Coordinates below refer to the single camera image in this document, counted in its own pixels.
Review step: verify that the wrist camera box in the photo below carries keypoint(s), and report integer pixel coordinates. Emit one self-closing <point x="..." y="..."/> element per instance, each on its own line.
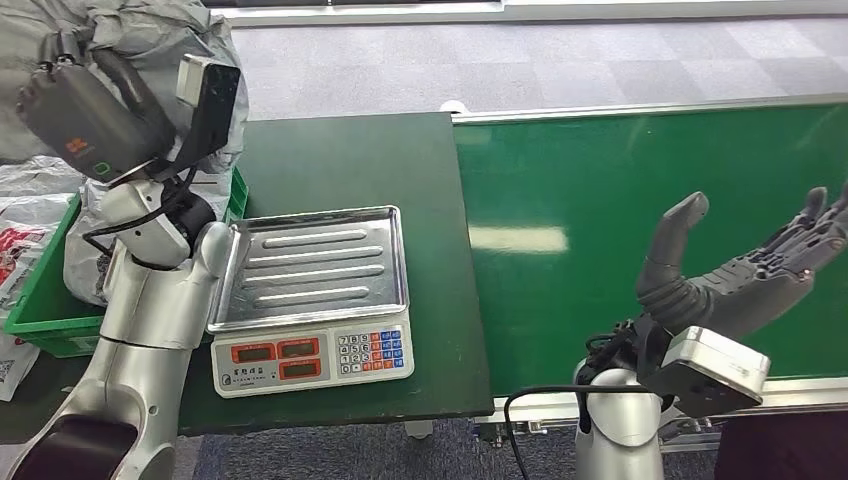
<point x="212" y="99"/>
<point x="715" y="371"/>

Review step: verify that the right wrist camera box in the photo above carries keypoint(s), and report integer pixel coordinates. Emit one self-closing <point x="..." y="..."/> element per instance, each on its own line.
<point x="715" y="371"/>

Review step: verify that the grey plastic mailer package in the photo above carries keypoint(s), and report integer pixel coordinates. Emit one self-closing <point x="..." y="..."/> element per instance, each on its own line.
<point x="159" y="33"/>

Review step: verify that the dark green table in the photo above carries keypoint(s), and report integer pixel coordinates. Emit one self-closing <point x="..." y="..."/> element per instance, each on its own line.
<point x="331" y="166"/>

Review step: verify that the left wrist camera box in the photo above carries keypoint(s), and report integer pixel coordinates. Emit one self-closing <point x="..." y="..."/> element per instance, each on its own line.
<point x="212" y="99"/>

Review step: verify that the white mailer bag red print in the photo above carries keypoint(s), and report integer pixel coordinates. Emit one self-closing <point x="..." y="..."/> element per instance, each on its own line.
<point x="20" y="238"/>

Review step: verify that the flat grey-white mailer bag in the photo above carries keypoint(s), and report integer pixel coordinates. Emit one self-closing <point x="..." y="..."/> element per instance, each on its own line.
<point x="36" y="175"/>

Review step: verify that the white bag with QR code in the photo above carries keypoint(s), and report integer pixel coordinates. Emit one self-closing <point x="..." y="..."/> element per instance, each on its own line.
<point x="13" y="364"/>

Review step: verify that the metal conveyor bracket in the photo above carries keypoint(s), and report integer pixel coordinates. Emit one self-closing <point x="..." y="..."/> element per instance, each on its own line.
<point x="523" y="430"/>

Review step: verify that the green conveyor belt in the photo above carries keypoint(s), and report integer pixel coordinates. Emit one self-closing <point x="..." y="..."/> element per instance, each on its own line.
<point x="563" y="185"/>

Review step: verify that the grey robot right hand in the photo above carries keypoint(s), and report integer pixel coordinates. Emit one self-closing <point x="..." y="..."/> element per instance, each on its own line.
<point x="735" y="291"/>

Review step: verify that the electronic scale with steel tray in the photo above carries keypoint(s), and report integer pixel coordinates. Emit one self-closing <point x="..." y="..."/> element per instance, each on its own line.
<point x="311" y="272"/>

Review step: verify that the white conveyor roller cap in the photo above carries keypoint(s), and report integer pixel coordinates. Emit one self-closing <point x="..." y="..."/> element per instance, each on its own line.
<point x="454" y="106"/>

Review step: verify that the white table foot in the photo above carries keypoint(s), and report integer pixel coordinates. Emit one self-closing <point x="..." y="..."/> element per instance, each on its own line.
<point x="418" y="430"/>

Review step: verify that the green plastic crate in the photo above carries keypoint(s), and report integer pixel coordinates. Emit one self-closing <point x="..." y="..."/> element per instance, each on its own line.
<point x="46" y="318"/>

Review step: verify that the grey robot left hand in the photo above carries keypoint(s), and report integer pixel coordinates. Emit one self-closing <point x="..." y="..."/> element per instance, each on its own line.
<point x="93" y="126"/>

